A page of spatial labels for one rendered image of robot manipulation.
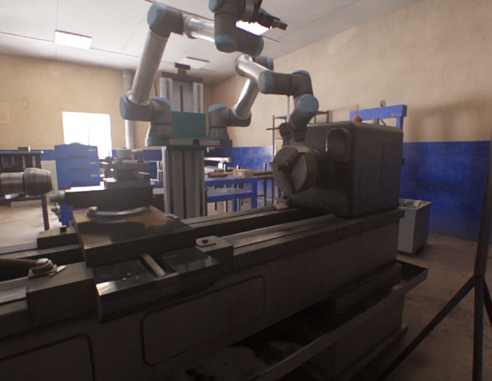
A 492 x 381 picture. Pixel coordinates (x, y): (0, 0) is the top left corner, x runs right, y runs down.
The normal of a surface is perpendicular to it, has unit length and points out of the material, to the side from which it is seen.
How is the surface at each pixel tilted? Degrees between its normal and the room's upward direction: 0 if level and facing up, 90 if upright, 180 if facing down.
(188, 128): 90
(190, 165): 90
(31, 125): 90
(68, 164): 90
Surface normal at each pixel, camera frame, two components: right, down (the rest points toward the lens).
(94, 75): 0.58, 0.11
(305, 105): 0.16, -0.11
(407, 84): -0.81, 0.08
